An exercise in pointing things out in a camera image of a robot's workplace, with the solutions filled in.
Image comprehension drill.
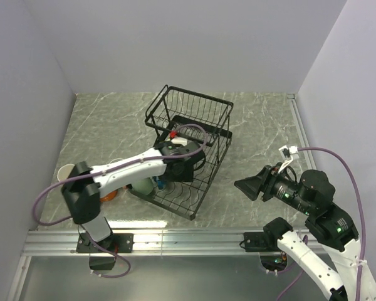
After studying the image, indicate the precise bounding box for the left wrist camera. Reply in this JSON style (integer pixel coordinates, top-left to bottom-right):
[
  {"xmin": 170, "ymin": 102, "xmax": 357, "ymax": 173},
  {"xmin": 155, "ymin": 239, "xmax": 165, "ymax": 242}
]
[{"xmin": 166, "ymin": 130, "xmax": 188, "ymax": 146}]

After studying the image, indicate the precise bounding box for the aluminium mounting rail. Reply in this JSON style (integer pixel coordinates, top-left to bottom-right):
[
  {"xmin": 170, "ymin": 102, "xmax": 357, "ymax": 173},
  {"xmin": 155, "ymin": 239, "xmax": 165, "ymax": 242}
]
[{"xmin": 6, "ymin": 93, "xmax": 367, "ymax": 301}]

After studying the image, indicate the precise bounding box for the mint green cup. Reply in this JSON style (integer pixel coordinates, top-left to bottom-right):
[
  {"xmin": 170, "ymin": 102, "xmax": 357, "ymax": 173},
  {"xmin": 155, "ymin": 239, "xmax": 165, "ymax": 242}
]
[{"xmin": 131, "ymin": 178, "xmax": 154, "ymax": 196}]

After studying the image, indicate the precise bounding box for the orange mug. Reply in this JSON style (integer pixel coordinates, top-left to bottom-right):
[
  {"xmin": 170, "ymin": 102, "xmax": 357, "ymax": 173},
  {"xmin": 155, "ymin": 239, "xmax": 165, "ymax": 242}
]
[{"xmin": 100, "ymin": 190, "xmax": 118, "ymax": 203}]

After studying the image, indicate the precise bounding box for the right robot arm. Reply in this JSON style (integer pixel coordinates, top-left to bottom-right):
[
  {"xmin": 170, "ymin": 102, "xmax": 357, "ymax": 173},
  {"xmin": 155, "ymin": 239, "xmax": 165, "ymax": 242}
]
[{"xmin": 234, "ymin": 166, "xmax": 376, "ymax": 300}]

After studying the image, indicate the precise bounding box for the blue faceted mug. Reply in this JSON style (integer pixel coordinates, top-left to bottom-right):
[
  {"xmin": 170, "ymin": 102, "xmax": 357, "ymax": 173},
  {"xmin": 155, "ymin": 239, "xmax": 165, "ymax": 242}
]
[{"xmin": 152, "ymin": 176, "xmax": 166, "ymax": 191}]

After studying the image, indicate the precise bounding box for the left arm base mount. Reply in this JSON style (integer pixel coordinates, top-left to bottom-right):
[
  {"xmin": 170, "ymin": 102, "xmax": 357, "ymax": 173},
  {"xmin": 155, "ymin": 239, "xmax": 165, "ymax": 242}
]
[{"xmin": 76, "ymin": 233, "xmax": 133, "ymax": 253}]

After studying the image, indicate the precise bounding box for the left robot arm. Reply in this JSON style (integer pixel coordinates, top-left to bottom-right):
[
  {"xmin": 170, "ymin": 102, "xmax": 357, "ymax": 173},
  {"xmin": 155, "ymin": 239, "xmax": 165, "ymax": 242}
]
[{"xmin": 61, "ymin": 139, "xmax": 206, "ymax": 252}]

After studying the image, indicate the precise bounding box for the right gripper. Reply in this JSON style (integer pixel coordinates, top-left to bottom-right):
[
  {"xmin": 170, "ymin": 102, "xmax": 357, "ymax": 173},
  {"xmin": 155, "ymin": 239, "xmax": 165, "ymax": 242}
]
[{"xmin": 232, "ymin": 161, "xmax": 313, "ymax": 213}]

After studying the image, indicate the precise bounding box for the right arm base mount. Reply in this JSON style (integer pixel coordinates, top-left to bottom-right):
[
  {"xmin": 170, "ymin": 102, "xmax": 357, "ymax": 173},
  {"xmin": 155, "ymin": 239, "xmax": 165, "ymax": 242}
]
[{"xmin": 243, "ymin": 217, "xmax": 293, "ymax": 253}]

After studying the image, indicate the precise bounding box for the black wire dish rack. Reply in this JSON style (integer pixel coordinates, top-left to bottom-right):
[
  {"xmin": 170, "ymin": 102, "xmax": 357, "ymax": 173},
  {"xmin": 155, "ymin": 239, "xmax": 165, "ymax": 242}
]
[{"xmin": 127, "ymin": 85, "xmax": 234, "ymax": 220}]

